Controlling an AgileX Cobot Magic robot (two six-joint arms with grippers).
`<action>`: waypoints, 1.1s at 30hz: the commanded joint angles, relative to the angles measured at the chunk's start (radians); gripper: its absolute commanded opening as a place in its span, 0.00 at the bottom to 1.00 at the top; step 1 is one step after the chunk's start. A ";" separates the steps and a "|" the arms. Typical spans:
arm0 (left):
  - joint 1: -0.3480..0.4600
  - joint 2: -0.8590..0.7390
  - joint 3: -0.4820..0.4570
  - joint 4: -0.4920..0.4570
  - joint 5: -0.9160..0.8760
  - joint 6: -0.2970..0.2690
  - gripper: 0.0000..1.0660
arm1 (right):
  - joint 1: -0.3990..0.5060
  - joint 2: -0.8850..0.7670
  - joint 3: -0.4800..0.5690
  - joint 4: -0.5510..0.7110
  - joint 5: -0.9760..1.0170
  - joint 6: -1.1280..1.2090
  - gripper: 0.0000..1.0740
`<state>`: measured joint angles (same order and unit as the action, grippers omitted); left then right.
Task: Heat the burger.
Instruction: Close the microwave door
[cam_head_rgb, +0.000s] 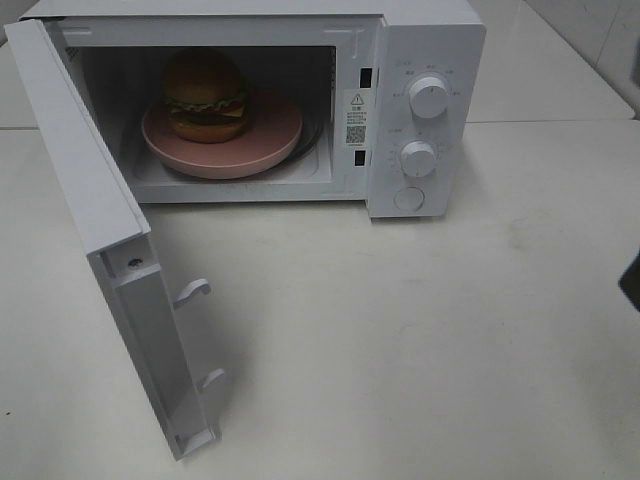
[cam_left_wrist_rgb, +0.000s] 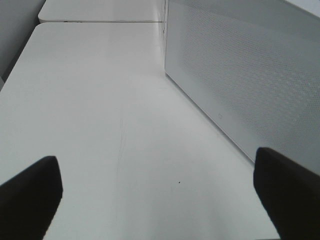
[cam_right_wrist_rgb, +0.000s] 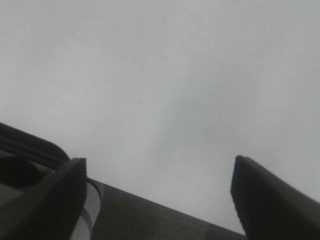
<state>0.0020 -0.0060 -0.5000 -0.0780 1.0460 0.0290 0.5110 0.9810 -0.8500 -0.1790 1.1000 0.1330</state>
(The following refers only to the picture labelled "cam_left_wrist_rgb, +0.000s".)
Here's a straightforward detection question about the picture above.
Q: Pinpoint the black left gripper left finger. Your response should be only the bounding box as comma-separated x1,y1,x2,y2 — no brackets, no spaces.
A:
0,156,63,240

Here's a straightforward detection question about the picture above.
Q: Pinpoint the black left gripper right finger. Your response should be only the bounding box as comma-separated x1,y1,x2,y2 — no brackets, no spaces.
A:
253,147,320,240

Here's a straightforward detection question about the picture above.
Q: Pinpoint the white microwave door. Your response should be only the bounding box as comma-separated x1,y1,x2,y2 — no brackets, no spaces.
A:
165,0,320,173

